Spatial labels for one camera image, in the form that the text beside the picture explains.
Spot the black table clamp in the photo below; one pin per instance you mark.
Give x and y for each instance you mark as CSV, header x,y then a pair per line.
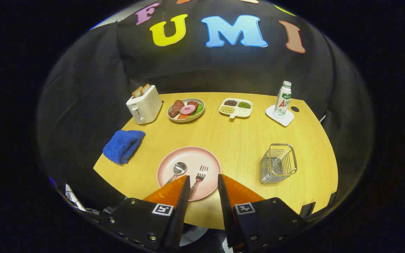
x,y
307,209
333,197

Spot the dark beans pile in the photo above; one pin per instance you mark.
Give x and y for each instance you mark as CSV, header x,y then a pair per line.
x,y
230,103

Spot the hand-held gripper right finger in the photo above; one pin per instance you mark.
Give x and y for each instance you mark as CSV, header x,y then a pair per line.
x,y
227,211

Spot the green lettuce leaf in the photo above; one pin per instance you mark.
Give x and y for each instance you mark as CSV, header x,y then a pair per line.
x,y
199,109

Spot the white drink bottle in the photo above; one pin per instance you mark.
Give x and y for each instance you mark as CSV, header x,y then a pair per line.
x,y
283,100

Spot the toast slice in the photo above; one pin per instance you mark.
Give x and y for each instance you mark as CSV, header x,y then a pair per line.
x,y
137,92
145,88

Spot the pink ham slice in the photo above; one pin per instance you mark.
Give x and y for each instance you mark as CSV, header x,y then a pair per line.
x,y
187,109

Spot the yellow beans pile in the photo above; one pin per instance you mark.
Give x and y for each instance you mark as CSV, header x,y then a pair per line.
x,y
227,110

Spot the small brown steak piece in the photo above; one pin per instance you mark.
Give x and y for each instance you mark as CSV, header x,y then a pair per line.
x,y
192,104

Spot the blue folded towel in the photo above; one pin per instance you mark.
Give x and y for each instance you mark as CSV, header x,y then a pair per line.
x,y
122,146

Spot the green beans pile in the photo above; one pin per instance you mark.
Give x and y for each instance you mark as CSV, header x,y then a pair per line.
x,y
244,105

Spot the pink round plate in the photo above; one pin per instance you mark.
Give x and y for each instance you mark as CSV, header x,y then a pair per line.
x,y
192,156

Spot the orange carrot slice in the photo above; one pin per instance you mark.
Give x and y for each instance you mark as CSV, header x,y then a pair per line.
x,y
182,116

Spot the large brown steak piece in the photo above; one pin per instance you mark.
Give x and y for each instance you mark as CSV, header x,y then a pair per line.
x,y
175,108

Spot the white toaster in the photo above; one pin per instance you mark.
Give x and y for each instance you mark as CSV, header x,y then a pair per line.
x,y
147,106

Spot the white divided dish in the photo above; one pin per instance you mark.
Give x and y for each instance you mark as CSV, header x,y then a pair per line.
x,y
243,112

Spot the white square coaster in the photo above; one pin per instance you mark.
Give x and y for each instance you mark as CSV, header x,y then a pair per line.
x,y
286,121

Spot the grey oval food plate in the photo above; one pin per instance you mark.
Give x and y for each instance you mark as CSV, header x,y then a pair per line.
x,y
188,118

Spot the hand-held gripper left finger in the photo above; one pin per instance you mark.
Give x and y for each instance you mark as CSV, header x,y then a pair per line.
x,y
183,211

